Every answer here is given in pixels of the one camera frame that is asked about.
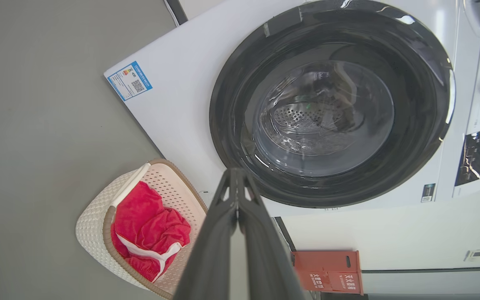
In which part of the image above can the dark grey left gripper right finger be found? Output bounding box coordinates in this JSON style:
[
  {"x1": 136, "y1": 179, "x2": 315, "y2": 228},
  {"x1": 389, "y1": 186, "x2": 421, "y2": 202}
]
[{"x1": 237, "y1": 167, "x2": 308, "y2": 300}]

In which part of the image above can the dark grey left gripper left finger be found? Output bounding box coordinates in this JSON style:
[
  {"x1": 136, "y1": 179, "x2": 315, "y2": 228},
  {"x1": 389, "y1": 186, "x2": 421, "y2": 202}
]
[{"x1": 172, "y1": 167, "x2": 239, "y2": 300}]

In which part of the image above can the white woven plastic laundry basket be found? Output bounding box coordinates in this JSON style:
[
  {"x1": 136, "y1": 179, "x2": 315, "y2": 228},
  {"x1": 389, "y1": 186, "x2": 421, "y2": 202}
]
[{"x1": 75, "y1": 159, "x2": 210, "y2": 300}]

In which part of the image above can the red box with white print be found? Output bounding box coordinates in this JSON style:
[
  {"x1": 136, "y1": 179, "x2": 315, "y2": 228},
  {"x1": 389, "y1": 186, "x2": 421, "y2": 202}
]
[{"x1": 291, "y1": 250, "x2": 364, "y2": 296}]

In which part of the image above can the red garment with white trim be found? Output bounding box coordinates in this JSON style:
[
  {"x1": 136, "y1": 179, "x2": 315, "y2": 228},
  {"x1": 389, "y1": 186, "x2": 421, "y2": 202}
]
[{"x1": 110, "y1": 181, "x2": 192, "y2": 283}]

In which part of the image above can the clear glass door bowl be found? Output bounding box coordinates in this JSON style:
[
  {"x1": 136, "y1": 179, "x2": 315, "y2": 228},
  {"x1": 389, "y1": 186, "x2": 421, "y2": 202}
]
[{"x1": 252, "y1": 60, "x2": 395, "y2": 178}]

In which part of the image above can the white front-load washing machine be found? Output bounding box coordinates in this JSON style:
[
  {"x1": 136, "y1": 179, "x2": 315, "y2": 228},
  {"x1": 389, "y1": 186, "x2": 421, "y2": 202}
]
[{"x1": 104, "y1": 0, "x2": 480, "y2": 218}]

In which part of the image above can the round black washer door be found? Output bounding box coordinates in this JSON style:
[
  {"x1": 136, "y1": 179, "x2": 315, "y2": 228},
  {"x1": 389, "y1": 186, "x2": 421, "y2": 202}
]
[{"x1": 209, "y1": 0, "x2": 455, "y2": 208}]

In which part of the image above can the small text sticker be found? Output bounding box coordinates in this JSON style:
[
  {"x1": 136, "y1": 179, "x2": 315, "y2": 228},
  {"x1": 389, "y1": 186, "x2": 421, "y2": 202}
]
[{"x1": 421, "y1": 183, "x2": 436, "y2": 203}]

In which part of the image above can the blue energy label sticker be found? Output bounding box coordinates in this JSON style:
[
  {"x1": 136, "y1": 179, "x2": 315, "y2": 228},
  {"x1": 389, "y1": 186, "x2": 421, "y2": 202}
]
[{"x1": 107, "y1": 61, "x2": 153, "y2": 102}]

